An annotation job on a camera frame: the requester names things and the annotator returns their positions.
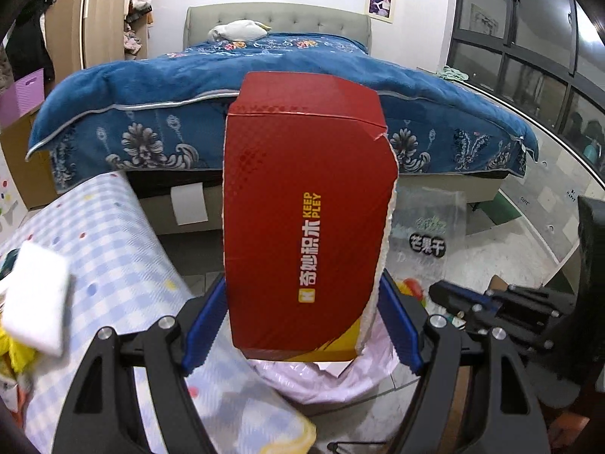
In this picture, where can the framed wall photo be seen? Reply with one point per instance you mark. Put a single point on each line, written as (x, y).
(380, 4)

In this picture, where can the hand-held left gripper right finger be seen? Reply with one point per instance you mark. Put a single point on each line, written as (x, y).
(401, 328)

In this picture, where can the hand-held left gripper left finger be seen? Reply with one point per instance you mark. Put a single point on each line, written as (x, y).
(205, 324)

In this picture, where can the red cardboard box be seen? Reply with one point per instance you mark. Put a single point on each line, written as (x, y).
(293, 175)

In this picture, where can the white foam block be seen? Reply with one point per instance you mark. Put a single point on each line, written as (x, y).
(38, 298)

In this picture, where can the yellow plastic bag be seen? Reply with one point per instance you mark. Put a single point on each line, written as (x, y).
(16, 357)

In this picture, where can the grey upholstered bed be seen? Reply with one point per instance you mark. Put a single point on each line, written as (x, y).
(283, 19)

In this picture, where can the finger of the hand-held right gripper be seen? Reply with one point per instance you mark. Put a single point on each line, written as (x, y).
(456, 295)

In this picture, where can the green cloth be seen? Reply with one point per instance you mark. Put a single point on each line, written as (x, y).
(453, 73)

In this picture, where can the trash bin with pink bag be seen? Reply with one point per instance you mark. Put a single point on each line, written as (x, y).
(331, 378)

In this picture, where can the brown cardboard box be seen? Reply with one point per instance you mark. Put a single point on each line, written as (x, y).
(28, 170)

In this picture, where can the hanging clothes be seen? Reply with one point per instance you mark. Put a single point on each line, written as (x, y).
(137, 0)

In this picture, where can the white paper label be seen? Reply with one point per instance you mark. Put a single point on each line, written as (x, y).
(189, 204)

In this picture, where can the clear printed plastic bag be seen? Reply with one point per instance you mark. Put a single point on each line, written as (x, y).
(425, 227)

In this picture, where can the black coat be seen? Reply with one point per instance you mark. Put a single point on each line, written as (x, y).
(30, 38)

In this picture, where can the wooden wardrobe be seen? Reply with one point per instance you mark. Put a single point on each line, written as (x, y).
(104, 9)

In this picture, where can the blue floral blanket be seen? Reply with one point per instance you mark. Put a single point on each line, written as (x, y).
(142, 85)

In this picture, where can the purple storage box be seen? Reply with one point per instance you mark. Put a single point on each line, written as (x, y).
(21, 97)

